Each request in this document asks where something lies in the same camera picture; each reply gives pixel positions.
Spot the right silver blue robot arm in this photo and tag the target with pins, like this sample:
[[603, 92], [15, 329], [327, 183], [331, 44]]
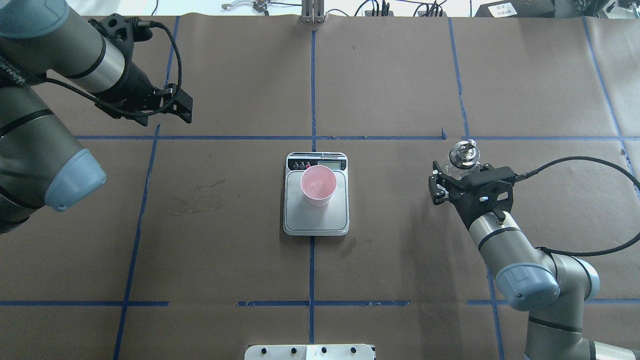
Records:
[[551, 285]]

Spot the aluminium frame post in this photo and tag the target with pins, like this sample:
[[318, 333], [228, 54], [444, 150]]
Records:
[[313, 11]]

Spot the glass sauce bottle metal spout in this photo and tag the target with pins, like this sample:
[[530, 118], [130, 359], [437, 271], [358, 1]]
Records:
[[462, 159]]

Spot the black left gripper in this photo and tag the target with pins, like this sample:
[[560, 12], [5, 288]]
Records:
[[136, 81]]

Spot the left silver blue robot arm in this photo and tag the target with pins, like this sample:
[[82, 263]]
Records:
[[47, 42]]

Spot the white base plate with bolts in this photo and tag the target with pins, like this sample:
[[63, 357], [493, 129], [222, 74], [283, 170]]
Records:
[[345, 351]]

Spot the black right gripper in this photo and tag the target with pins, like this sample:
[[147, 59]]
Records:
[[436, 189]]

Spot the pink plastic cup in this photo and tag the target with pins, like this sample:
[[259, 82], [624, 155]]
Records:
[[318, 184]]

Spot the digital kitchen scale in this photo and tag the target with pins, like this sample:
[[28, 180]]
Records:
[[302, 219]]

